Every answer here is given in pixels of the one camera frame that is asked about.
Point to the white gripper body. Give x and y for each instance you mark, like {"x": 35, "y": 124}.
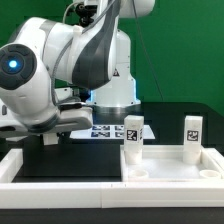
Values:
{"x": 68, "y": 120}

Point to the white square table top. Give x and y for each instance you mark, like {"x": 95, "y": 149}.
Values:
{"x": 164, "y": 163}

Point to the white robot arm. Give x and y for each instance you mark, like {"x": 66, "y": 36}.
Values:
{"x": 42, "y": 51}

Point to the white sheet with tags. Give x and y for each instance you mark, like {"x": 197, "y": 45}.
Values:
{"x": 104, "y": 132}

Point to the white U-shaped fence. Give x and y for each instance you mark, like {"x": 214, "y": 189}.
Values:
{"x": 101, "y": 194}

